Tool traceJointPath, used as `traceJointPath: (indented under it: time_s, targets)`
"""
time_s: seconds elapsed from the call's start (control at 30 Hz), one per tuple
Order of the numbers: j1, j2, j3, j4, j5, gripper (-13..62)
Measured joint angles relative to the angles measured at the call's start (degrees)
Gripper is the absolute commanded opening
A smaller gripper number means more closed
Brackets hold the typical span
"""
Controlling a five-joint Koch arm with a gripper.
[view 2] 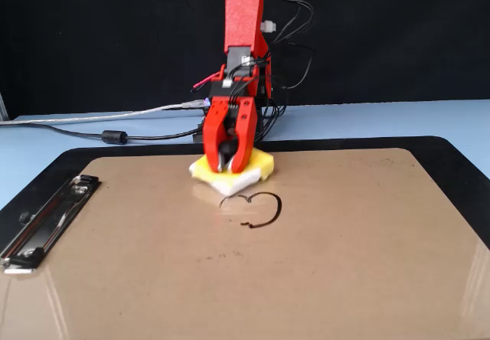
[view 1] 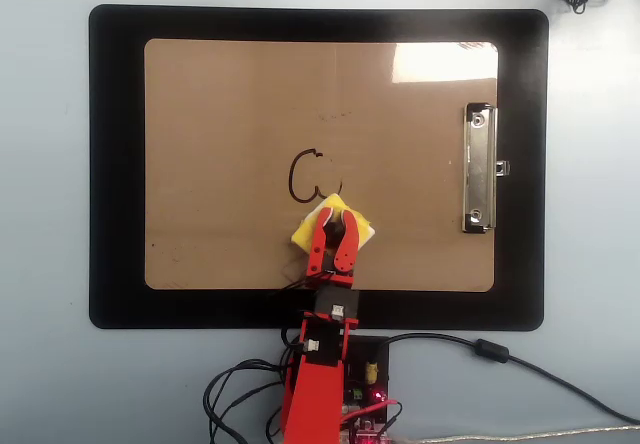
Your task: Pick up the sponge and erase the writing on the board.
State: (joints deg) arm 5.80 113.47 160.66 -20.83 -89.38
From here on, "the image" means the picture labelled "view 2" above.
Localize thin black servo wires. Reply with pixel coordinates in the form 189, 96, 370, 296
263, 0, 317, 142

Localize brown clipboard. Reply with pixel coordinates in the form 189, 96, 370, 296
0, 147, 490, 340

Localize metal clipboard clip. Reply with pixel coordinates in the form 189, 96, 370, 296
0, 174, 101, 276

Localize black marker heart drawing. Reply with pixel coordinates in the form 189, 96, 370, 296
219, 191, 283, 229

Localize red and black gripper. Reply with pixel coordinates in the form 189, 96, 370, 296
202, 95, 256, 173

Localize black power cable with ferrite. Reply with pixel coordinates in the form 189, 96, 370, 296
22, 119, 206, 145

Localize black mat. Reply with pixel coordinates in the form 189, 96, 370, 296
0, 136, 490, 260

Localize grey and black cables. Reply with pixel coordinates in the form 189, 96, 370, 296
0, 99, 210, 126

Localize pink red wire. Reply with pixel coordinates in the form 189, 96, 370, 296
193, 74, 221, 90

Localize yellow white sponge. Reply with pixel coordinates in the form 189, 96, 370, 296
187, 146, 276, 198

